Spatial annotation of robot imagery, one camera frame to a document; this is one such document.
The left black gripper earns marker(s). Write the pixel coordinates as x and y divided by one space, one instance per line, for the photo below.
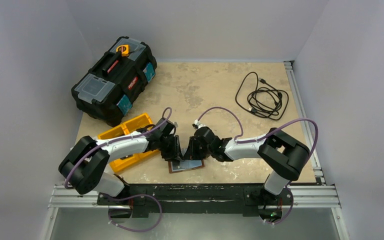
175 153

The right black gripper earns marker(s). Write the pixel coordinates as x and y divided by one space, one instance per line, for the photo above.
194 148

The brown leather card holder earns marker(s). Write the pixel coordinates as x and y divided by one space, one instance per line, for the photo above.
185 165

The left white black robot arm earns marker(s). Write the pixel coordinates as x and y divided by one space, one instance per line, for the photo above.
84 166

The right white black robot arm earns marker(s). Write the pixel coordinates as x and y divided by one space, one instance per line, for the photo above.
286 155

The yellow plastic divided bin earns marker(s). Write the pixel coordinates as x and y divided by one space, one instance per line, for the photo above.
125 128

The black plastic toolbox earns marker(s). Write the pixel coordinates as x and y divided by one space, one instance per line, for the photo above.
108 90

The orange tape measure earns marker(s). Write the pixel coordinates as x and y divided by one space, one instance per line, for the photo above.
123 50

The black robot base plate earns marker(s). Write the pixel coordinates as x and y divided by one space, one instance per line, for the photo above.
265 206

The aluminium front frame rail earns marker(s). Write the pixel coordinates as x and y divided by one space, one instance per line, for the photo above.
301 196

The aluminium right side rail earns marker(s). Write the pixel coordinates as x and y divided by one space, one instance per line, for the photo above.
306 126

